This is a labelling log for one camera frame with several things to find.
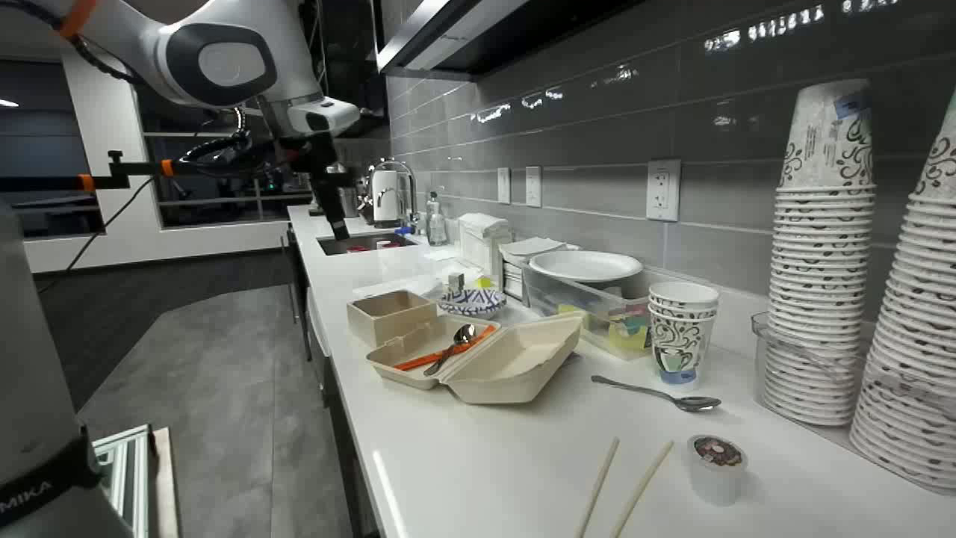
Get silver spoon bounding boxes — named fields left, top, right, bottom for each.
left=589, top=370, right=722, bottom=416
left=422, top=323, right=480, bottom=379

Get clear plastic container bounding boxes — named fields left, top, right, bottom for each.
left=520, top=267, right=653, bottom=361

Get orange plastic utensil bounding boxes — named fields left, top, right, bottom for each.
left=390, top=325, right=501, bottom=373

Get wooden chopstick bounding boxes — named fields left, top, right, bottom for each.
left=573, top=437, right=622, bottom=538
left=608, top=440, right=677, bottom=538

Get aluminium frame wooden cart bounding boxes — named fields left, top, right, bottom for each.
left=89, top=421, right=186, bottom=538

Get metal range hood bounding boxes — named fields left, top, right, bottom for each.
left=372, top=0, right=638, bottom=80

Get white wall outlet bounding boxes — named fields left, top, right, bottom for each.
left=522, top=165, right=547, bottom=208
left=641, top=159, right=683, bottom=225

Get beige clamshell food pack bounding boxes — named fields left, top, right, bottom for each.
left=364, top=311, right=582, bottom=410

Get clear bottle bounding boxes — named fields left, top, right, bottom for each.
left=425, top=190, right=452, bottom=249

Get white paper towel stack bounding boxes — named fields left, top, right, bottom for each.
left=453, top=208, right=510, bottom=277

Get orange strap on arm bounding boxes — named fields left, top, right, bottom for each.
left=56, top=0, right=102, bottom=42

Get white electric kettle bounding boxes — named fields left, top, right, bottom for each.
left=362, top=161, right=407, bottom=226

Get tall paper cup stack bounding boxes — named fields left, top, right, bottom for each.
left=750, top=77, right=879, bottom=431
left=846, top=90, right=956, bottom=494

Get silver spoon in food pack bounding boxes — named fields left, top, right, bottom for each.
left=422, top=323, right=480, bottom=379

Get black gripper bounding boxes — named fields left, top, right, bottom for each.
left=293, top=131, right=356, bottom=241

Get blue patterned paper bowl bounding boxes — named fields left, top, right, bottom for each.
left=435, top=283, right=510, bottom=323

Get small white creamer cup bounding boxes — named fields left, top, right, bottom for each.
left=683, top=434, right=746, bottom=509

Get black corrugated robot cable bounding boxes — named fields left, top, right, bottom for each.
left=174, top=128, right=256, bottom=174

